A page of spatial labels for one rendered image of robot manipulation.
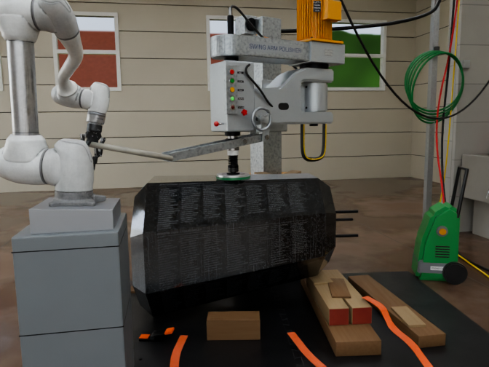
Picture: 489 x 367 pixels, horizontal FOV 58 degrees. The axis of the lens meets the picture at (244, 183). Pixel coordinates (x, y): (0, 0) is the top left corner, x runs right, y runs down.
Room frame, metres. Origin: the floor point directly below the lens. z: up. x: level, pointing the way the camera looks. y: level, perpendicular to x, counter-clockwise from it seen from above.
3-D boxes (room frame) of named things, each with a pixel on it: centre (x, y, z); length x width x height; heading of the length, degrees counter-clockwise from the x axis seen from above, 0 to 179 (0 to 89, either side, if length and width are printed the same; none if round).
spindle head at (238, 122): (2.82, 0.00, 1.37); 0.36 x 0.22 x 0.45; 121
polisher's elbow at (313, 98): (3.12, -0.49, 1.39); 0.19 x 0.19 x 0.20
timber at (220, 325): (2.38, 0.07, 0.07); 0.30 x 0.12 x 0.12; 90
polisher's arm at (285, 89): (2.97, -0.27, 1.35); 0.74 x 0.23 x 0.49; 121
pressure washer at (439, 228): (3.33, -1.51, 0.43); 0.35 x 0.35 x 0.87; 78
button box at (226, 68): (2.64, 0.07, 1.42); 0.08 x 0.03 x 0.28; 121
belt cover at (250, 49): (2.96, -0.23, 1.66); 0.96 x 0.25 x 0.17; 121
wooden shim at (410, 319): (2.42, -0.94, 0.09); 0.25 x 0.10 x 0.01; 4
